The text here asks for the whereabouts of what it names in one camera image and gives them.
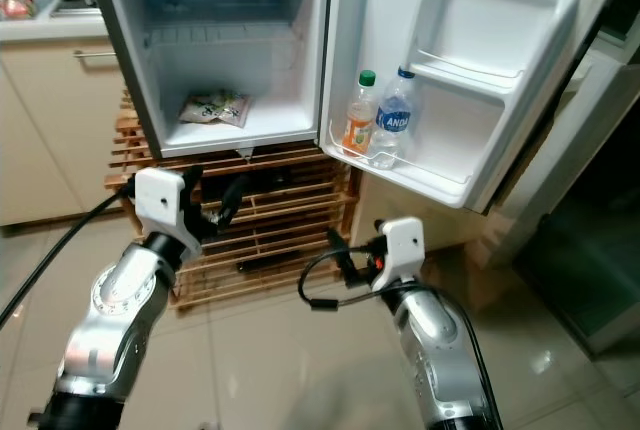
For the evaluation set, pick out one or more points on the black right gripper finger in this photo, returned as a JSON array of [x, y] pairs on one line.
[[341, 255], [373, 242]]

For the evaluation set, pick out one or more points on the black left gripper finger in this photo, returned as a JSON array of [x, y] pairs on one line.
[[193, 177], [236, 200]]

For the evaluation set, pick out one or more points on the clear colourful snack bag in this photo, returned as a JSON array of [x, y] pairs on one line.
[[215, 108]]

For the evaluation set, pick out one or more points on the mini fridge door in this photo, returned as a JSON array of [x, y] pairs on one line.
[[500, 30]]

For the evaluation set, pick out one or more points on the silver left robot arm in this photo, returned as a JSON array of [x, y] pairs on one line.
[[115, 310]]

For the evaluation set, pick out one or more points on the wooden slatted rack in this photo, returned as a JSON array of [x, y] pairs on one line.
[[300, 220]]

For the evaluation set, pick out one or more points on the white counter cabinet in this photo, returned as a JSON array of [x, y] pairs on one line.
[[460, 235]]

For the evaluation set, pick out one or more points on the orange drink bottle green cap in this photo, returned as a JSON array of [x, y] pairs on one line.
[[358, 125]]

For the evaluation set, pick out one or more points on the clear water bottle blue cap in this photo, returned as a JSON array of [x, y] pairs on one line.
[[398, 115]]

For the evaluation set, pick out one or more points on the beige kitchen base cabinet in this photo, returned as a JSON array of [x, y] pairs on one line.
[[50, 140]]

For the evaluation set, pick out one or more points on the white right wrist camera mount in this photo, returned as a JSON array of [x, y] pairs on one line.
[[405, 240]]

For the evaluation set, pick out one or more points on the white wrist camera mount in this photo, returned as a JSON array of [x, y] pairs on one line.
[[160, 195], [405, 240]]

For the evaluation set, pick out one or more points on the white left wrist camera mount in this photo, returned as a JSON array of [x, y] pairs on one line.
[[160, 195]]

